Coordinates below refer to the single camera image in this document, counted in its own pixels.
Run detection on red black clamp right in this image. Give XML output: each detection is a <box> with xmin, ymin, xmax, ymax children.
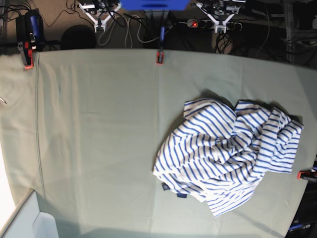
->
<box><xmin>297</xmin><ymin>169</ymin><xmax>317</xmax><ymax>182</ymax></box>

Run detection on white cable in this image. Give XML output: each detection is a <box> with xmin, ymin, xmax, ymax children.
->
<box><xmin>98</xmin><ymin>15</ymin><xmax>161</xmax><ymax>48</ymax></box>

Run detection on white power strip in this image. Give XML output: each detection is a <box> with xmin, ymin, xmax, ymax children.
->
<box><xmin>185</xmin><ymin>19</ymin><xmax>243</xmax><ymax>31</ymax></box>

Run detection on green table cloth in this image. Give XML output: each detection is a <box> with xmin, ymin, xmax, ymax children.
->
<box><xmin>0</xmin><ymin>49</ymin><xmax>317</xmax><ymax>238</ymax></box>

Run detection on blue white striped t-shirt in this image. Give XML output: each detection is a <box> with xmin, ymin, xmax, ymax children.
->
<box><xmin>153</xmin><ymin>98</ymin><xmax>304</xmax><ymax>217</ymax></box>

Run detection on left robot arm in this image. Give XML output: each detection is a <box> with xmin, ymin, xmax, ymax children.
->
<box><xmin>194</xmin><ymin>0</ymin><xmax>246</xmax><ymax>33</ymax></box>

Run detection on red black clamp centre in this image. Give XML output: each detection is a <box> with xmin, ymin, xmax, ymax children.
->
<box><xmin>156</xmin><ymin>50</ymin><xmax>164</xmax><ymax>65</ymax></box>

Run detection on red black clamp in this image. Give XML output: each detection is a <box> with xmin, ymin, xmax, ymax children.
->
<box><xmin>17</xmin><ymin>42</ymin><xmax>33</xmax><ymax>69</ymax></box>
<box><xmin>156</xmin><ymin>50</ymin><xmax>164</xmax><ymax>65</ymax></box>
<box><xmin>297</xmin><ymin>169</ymin><xmax>317</xmax><ymax>182</ymax></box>

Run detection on red black clamp left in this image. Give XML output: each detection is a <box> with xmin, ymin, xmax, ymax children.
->
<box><xmin>17</xmin><ymin>42</ymin><xmax>33</xmax><ymax>69</ymax></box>

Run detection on round black stool base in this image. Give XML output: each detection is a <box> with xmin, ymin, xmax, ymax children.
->
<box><xmin>60</xmin><ymin>25</ymin><xmax>96</xmax><ymax>50</ymax></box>

